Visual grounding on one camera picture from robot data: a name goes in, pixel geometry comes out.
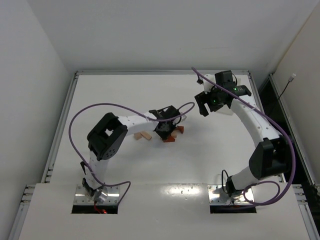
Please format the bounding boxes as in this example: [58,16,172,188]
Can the white perforated box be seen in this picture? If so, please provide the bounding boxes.
[218,74,242,116]

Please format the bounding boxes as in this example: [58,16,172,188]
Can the black cable with white plug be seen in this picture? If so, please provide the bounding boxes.
[271,73,297,111]

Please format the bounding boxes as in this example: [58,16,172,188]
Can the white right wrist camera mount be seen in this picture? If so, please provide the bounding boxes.
[196,74,216,94]

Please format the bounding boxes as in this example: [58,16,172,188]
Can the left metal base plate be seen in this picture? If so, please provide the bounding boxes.
[73,185,120,206]

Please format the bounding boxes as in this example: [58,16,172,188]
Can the small light wood cube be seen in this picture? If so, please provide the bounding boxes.
[133,132,142,140]

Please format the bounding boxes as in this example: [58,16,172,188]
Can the aluminium table frame rail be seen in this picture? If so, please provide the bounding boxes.
[9,70,320,240]

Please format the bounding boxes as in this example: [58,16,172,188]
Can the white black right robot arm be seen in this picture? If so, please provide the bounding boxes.
[194,70,296,205]

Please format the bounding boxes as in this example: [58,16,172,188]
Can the red-brown arch wood block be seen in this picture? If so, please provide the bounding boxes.
[171,125,184,138]

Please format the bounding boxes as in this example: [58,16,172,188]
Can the metal base plate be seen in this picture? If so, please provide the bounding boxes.
[207,184,251,207]
[73,185,120,206]

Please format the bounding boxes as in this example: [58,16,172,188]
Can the red wire under table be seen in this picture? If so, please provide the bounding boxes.
[93,202,108,215]

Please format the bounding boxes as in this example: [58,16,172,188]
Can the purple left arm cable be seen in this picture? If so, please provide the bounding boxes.
[68,101,196,208]

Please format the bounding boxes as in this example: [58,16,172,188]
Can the red-brown triangle wood block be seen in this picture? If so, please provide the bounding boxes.
[163,135,176,143]

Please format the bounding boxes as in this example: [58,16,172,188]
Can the engraved light wood block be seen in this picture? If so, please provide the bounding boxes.
[140,131,152,141]

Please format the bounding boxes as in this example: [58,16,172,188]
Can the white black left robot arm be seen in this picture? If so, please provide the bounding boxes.
[81,105,186,197]

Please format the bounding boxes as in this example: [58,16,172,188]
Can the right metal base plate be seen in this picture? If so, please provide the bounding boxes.
[207,184,251,207]

